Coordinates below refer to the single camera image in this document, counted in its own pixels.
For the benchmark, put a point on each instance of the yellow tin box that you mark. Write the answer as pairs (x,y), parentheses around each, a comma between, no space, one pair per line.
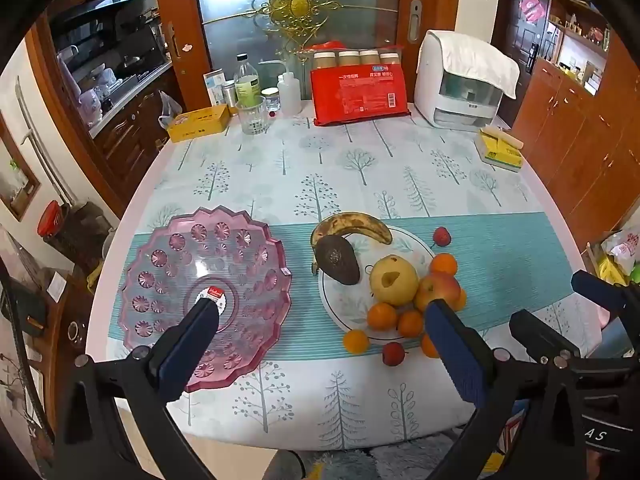
(197,122)

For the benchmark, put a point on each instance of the white squeeze bottle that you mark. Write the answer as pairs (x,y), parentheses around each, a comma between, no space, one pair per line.
(289,92)

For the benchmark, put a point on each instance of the golden door ornament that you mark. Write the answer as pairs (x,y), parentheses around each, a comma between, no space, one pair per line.
(295,5)

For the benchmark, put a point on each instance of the small white lid jar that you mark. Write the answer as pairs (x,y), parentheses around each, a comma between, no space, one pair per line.
(271,100)

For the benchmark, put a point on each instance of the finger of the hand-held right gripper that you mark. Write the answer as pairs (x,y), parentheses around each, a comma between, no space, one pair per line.
(600,290)
(540,332)

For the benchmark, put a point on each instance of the white towel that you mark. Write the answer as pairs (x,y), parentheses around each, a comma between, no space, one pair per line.
(475,55)

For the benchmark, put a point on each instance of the spotted ripe banana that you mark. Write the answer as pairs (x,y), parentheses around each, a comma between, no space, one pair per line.
(350,225)

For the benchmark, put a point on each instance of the small orange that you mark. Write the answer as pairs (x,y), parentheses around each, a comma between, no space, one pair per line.
(356,341)
(411,323)
(429,346)
(461,300)
(444,264)
(382,316)

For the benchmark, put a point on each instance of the red paper cup package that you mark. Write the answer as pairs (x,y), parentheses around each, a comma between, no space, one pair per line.
(360,92)

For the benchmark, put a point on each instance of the wooden wall frame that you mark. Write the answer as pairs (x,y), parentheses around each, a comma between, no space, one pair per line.
(15,175)

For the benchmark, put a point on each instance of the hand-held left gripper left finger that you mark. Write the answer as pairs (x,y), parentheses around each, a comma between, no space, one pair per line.
(192,340)

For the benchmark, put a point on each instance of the yellow pear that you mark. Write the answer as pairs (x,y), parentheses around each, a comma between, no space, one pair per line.
(393,280)

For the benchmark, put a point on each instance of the metal can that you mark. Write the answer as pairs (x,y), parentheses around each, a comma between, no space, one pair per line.
(229,92)

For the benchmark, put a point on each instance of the clear plastic bag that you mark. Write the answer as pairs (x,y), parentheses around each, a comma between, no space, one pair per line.
(169,110)

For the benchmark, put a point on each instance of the clear drinking glass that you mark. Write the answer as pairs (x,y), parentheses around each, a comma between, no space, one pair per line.
(250,115)

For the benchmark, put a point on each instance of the dark avocado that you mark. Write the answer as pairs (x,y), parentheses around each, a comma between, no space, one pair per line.
(337,260)

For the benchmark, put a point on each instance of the white printed plastic bag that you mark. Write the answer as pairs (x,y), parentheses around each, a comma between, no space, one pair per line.
(620,247)

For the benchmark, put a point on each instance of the red lid storage jar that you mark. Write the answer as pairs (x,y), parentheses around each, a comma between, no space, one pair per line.
(50,220)

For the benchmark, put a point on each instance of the blue and white carton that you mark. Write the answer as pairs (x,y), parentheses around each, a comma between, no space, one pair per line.
(215,87)

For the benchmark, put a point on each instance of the white countertop appliance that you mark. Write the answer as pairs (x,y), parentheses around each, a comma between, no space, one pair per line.
(457,105)

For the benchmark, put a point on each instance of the pink glass fruit bowl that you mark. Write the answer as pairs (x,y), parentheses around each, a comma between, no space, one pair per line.
(235,260)

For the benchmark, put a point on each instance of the wooden sideboard cabinet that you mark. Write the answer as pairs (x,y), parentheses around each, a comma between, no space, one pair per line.
(575,135)

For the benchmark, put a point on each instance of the red door decoration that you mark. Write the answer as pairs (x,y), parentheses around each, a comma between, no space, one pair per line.
(532,7)

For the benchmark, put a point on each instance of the green label clear bottle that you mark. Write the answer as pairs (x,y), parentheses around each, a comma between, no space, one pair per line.
(246,80)

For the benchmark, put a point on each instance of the wooden kitchen cabinet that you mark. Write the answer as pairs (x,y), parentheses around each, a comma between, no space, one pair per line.
(130,135)

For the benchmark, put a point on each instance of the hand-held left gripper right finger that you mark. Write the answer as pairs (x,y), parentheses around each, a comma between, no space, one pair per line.
(452,355)

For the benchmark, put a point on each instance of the white leaf-print plate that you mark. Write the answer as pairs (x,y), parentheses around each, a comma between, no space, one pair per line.
(350,305)

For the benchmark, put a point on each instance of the red apple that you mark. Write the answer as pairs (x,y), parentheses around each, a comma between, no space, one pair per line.
(440,285)

